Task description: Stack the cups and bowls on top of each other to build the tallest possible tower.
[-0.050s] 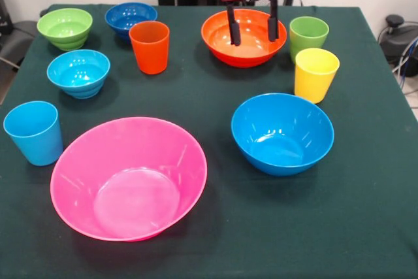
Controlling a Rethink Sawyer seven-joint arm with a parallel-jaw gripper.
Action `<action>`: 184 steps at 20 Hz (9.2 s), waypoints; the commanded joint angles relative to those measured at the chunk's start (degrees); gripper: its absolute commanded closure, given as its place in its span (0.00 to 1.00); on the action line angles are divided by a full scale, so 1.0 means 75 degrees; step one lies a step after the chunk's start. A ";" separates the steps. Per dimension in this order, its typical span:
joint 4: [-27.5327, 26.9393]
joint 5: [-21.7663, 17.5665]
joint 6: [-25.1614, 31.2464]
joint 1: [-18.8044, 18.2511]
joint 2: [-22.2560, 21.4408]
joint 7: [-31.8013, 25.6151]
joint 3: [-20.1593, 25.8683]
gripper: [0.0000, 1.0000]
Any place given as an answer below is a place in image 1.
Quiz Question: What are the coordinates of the orange cup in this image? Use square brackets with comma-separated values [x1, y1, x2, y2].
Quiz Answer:
[128, 20, 170, 75]

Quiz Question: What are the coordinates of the large orange bowl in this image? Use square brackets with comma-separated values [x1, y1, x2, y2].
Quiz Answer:
[201, 8, 288, 69]

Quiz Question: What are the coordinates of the large blue bowl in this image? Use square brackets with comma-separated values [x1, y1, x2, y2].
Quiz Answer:
[231, 92, 335, 177]

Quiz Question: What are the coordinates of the green cup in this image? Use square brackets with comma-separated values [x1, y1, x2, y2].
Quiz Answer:
[289, 16, 330, 64]

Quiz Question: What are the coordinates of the light blue ribbed bowl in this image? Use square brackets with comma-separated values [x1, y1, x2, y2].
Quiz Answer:
[46, 49, 111, 100]

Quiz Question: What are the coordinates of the green ribbed bowl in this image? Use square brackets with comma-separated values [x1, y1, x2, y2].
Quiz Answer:
[36, 7, 93, 52]

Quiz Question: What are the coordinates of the large pink bowl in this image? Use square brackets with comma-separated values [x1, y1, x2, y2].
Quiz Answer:
[50, 116, 208, 242]

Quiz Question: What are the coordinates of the bundle of floor cables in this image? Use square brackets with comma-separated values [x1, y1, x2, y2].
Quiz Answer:
[391, 35, 418, 110]

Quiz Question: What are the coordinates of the yellow cup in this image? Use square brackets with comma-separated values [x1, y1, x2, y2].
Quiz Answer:
[294, 48, 341, 105]

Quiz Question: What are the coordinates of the dark blue ribbed bowl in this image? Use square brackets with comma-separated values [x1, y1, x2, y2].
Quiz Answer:
[104, 1, 159, 43]

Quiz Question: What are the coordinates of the light blue cup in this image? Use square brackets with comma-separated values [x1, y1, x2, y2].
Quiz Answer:
[3, 101, 64, 167]

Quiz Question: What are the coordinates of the dark green tablecloth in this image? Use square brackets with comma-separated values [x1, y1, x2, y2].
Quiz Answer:
[0, 3, 418, 279]

